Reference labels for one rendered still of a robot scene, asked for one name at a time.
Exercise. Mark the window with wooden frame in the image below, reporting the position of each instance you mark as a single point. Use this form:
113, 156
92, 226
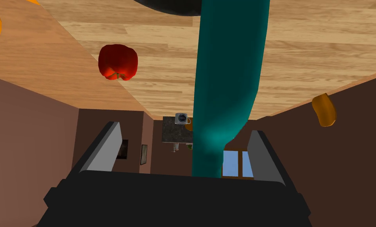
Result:
232, 164

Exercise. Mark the black round bowl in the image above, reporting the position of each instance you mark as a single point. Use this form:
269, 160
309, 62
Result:
172, 7

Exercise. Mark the wooden table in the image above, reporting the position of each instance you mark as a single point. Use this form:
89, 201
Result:
317, 47

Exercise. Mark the dark wall picture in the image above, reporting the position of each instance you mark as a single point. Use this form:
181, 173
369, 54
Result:
122, 149

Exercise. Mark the red bell pepper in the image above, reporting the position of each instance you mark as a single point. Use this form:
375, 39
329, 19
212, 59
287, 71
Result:
118, 61

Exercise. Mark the narrow framed wall picture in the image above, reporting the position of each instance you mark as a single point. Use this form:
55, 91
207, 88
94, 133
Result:
143, 154

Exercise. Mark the dark counter with mug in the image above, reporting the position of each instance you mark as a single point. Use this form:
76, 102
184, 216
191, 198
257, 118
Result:
175, 134

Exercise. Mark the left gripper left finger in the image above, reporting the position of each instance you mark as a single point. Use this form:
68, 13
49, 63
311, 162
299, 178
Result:
104, 151

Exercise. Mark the teal tall curved thing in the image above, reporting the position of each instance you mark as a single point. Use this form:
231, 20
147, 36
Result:
228, 63

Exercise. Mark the brown oblong bread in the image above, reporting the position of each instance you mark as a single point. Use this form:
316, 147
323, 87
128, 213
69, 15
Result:
324, 110

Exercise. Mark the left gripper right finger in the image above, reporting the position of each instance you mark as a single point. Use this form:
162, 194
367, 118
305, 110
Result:
263, 160

